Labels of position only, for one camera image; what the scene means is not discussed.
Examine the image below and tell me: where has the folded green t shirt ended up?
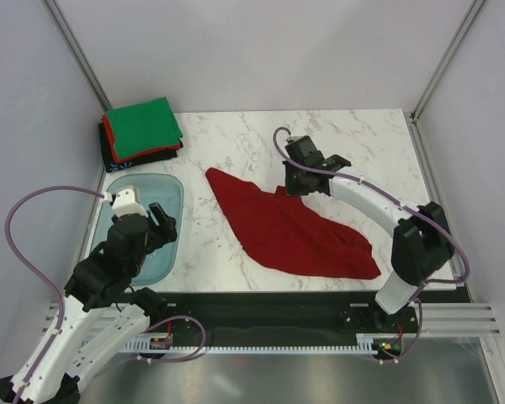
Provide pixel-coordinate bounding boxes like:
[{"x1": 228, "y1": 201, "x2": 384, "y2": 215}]
[{"x1": 102, "y1": 97, "x2": 183, "y2": 159}]

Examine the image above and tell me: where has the clear blue plastic bin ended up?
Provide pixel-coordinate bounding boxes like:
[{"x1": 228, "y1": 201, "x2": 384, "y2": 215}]
[{"x1": 90, "y1": 173, "x2": 184, "y2": 288}]

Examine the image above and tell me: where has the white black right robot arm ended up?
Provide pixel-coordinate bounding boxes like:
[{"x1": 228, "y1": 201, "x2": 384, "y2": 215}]
[{"x1": 278, "y1": 136, "x2": 455, "y2": 332}]

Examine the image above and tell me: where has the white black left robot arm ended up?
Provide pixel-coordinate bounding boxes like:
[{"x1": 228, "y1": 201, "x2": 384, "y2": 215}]
[{"x1": 0, "y1": 200, "x2": 178, "y2": 403}]

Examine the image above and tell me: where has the right aluminium frame post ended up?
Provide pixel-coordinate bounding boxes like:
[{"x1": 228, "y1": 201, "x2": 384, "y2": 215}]
[{"x1": 406, "y1": 0, "x2": 487, "y2": 125}]

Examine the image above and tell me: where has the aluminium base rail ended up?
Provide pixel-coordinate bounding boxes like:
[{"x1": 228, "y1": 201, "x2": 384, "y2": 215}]
[{"x1": 40, "y1": 300, "x2": 504, "y2": 338}]

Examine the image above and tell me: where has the left aluminium frame post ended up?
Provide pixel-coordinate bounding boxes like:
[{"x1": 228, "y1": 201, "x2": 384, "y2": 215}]
[{"x1": 41, "y1": 0, "x2": 112, "y2": 110}]

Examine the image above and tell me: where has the dark red t shirt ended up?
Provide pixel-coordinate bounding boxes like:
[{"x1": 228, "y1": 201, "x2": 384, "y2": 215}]
[{"x1": 205, "y1": 167, "x2": 380, "y2": 280}]

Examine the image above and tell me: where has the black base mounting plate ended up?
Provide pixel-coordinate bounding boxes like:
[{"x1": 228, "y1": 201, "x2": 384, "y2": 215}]
[{"x1": 161, "y1": 292, "x2": 419, "y2": 348}]

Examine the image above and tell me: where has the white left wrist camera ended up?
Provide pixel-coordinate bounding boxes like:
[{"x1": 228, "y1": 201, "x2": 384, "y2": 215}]
[{"x1": 103, "y1": 185, "x2": 148, "y2": 218}]

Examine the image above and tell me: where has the white slotted cable duct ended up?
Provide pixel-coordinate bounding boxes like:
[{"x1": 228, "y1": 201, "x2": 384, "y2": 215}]
[{"x1": 119, "y1": 334, "x2": 402, "y2": 355}]

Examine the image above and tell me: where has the aluminium frame post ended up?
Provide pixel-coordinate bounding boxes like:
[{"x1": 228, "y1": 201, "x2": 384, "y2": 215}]
[
  {"x1": 406, "y1": 0, "x2": 487, "y2": 125},
  {"x1": 41, "y1": 0, "x2": 112, "y2": 110}
]

